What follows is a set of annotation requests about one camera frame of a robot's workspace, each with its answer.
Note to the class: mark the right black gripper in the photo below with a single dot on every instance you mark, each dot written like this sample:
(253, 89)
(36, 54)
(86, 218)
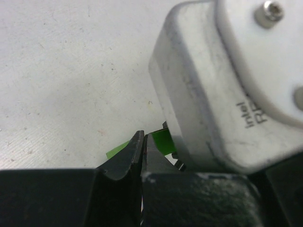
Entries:
(279, 189)

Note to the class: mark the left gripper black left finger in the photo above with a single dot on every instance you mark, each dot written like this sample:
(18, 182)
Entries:
(107, 196)

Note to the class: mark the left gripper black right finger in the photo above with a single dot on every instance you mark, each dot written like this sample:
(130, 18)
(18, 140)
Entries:
(172, 198)

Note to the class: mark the green paper box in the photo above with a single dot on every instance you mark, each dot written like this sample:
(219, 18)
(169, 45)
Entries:
(162, 139)

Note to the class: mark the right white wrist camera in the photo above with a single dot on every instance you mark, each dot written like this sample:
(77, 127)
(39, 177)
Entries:
(214, 124)

